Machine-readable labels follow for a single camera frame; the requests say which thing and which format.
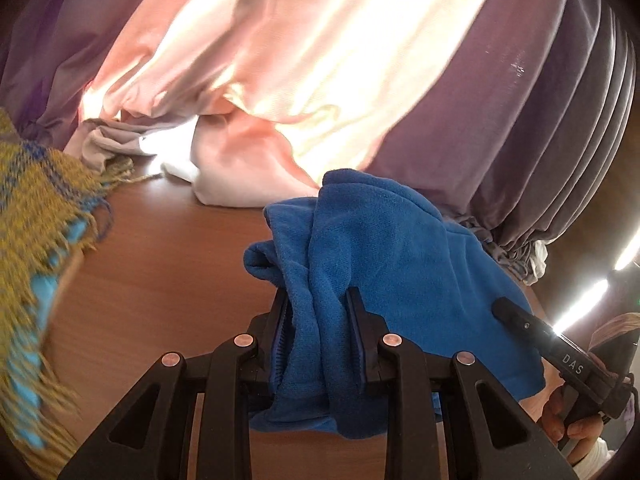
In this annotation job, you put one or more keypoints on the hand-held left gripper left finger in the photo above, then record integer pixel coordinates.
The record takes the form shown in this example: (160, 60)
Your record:
(277, 332)

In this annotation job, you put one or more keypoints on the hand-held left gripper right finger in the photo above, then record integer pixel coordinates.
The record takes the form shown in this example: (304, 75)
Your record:
(361, 335)

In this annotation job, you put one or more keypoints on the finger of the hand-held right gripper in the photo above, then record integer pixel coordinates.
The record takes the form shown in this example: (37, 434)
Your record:
(520, 317)

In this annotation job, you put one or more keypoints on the blue fleece pants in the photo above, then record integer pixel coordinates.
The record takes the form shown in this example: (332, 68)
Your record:
(390, 260)

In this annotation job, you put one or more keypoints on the person's right forearm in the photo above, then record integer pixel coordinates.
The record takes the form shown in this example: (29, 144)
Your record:
(597, 460)

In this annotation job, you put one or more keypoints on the person's right hand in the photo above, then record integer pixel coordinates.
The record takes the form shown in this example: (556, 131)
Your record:
(575, 430)

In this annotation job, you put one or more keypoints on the white sheer curtain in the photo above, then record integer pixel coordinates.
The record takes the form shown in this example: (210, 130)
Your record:
(535, 260)

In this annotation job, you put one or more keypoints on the light blue cloth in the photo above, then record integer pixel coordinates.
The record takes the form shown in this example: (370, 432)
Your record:
(25, 385)

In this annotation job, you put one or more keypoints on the pink curtain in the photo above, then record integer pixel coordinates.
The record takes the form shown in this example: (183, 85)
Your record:
(300, 60)

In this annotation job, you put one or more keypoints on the yellow woven fringed scarf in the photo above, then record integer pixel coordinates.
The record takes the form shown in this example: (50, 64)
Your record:
(30, 200)

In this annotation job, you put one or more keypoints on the purple curtain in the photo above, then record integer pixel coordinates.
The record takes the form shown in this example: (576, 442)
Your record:
(50, 60)

